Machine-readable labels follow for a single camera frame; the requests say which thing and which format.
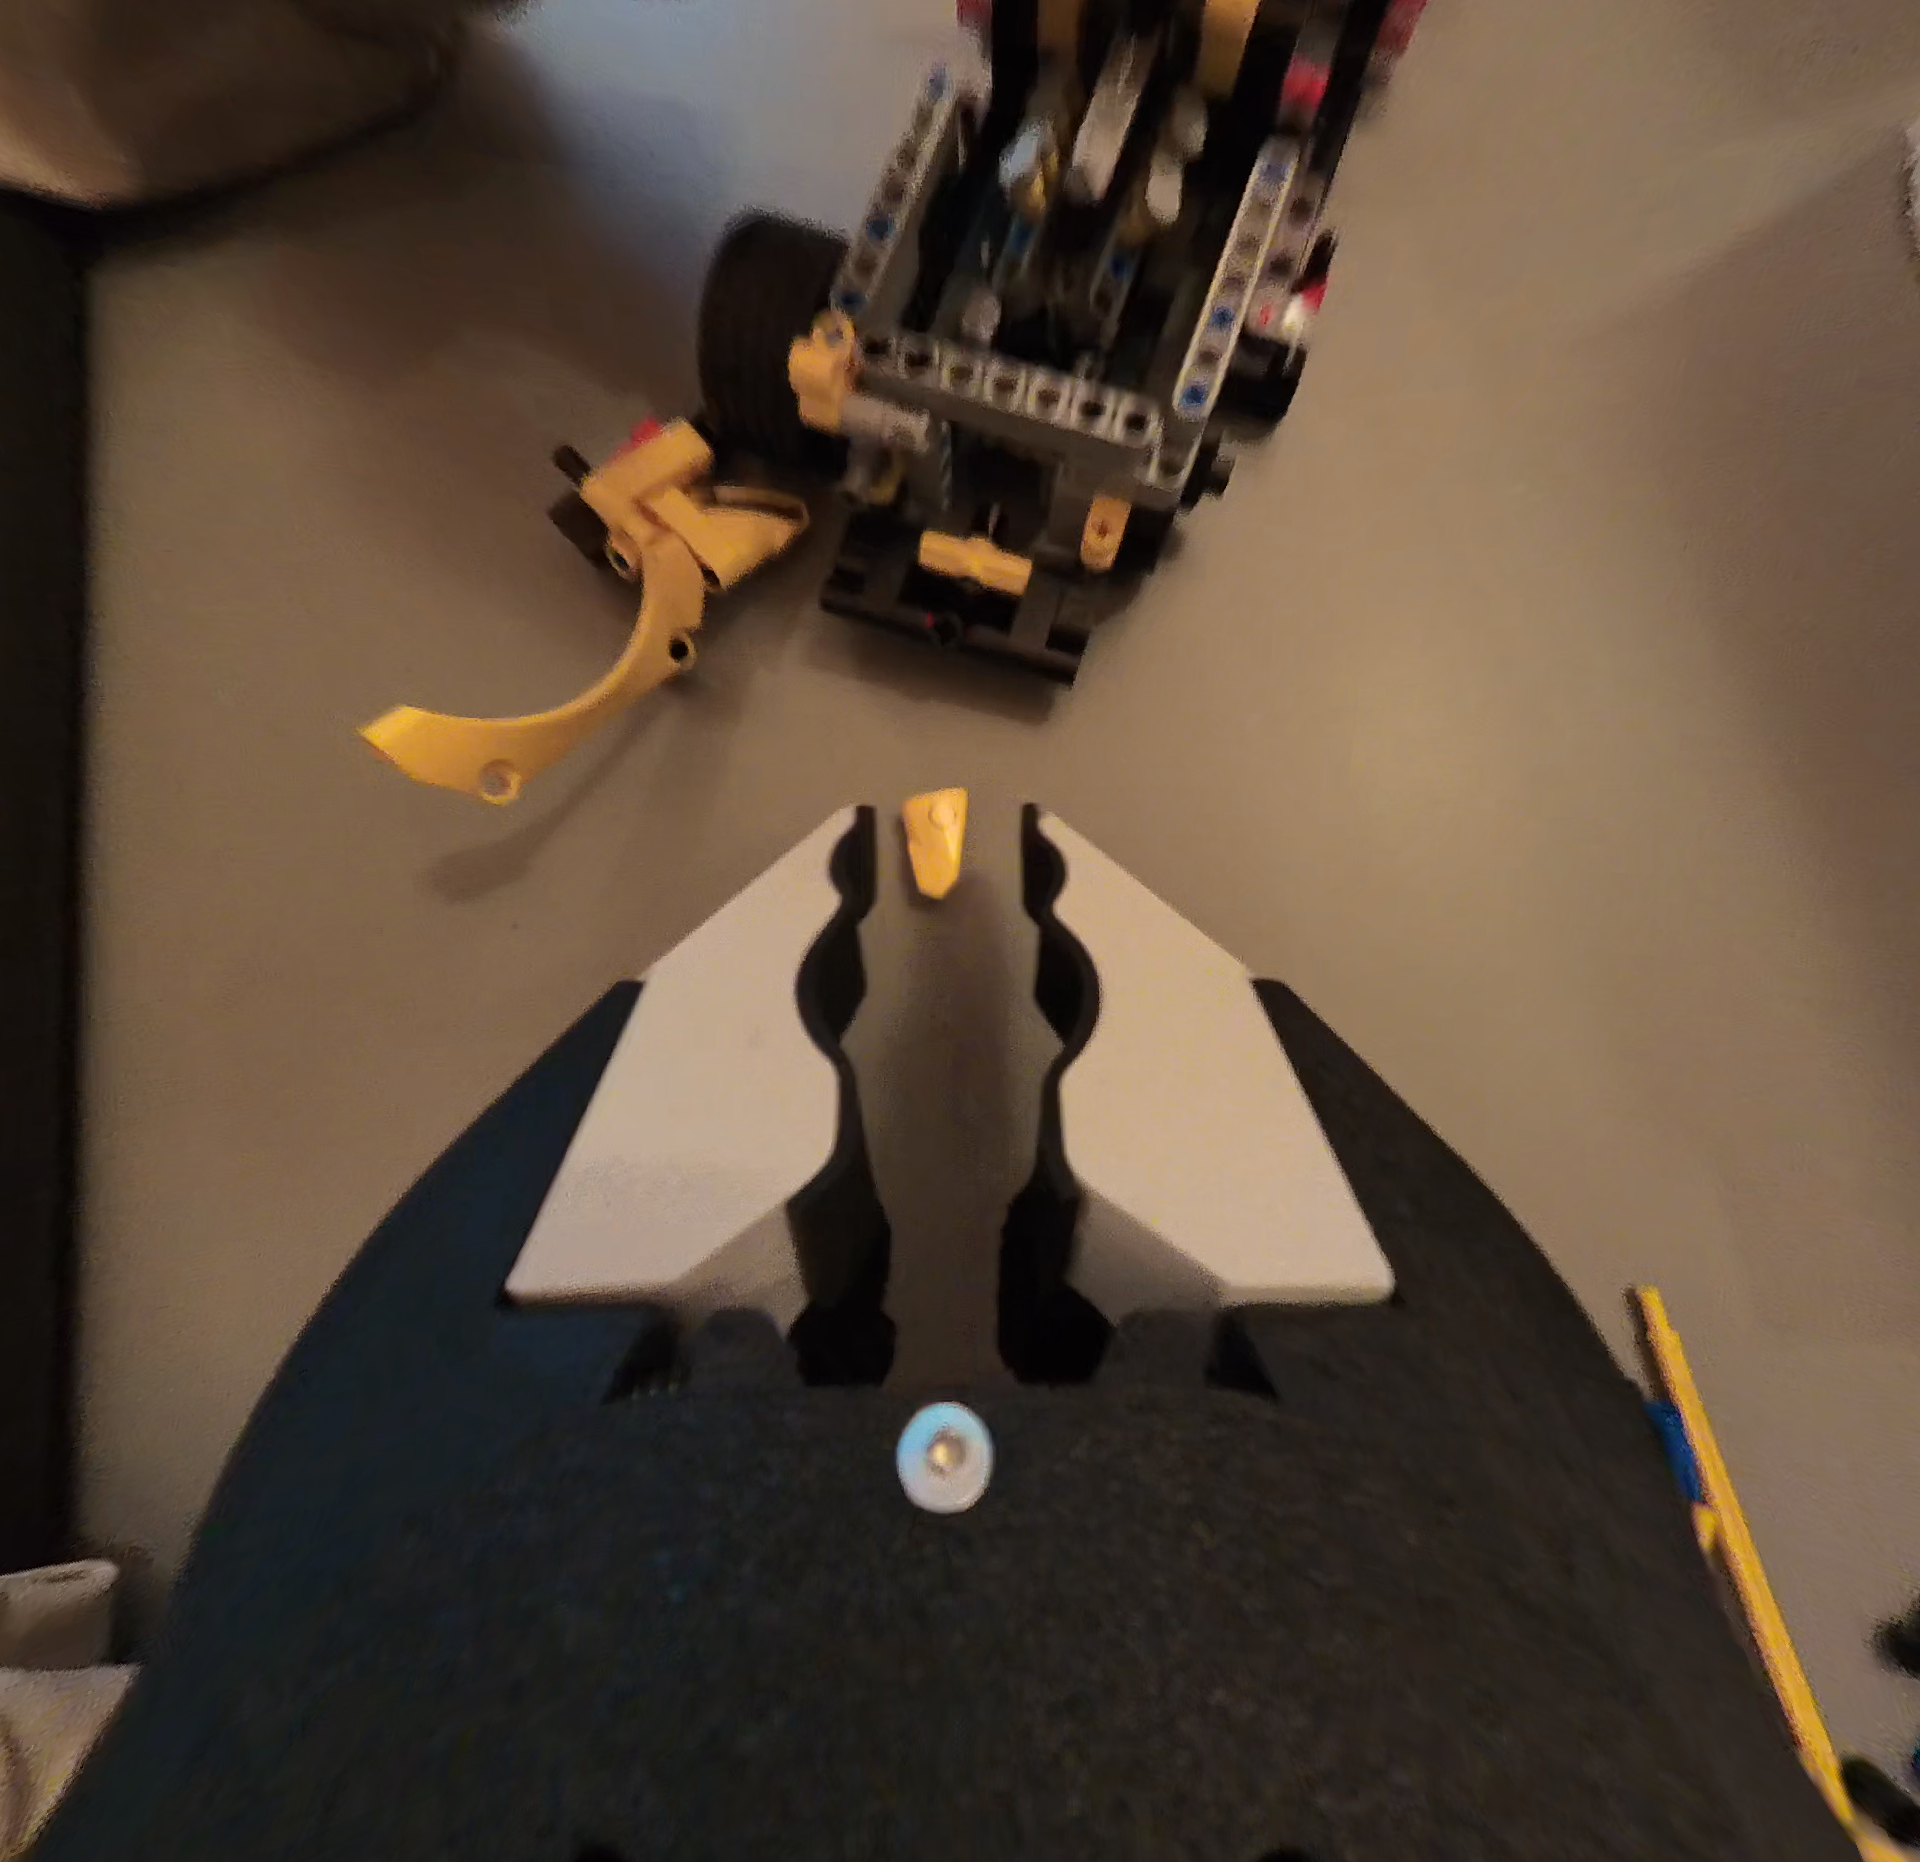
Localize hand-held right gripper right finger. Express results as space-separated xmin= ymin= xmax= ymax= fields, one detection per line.
xmin=1000 ymin=805 xmax=1397 ymax=1381

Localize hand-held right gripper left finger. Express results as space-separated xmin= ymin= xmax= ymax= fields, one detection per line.
xmin=504 ymin=805 xmax=895 ymax=1385

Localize small yellow brick piece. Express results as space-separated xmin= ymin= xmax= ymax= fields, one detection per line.
xmin=900 ymin=785 xmax=971 ymax=905

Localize yellow curved fender assembly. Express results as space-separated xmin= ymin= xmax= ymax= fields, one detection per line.
xmin=356 ymin=415 xmax=813 ymax=810

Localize person's left forearm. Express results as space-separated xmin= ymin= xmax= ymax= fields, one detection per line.
xmin=0 ymin=0 xmax=548 ymax=209

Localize grey desk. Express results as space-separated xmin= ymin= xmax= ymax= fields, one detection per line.
xmin=75 ymin=0 xmax=1920 ymax=1820

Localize partly built toy car model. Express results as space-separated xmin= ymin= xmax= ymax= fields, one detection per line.
xmin=695 ymin=0 xmax=1437 ymax=689

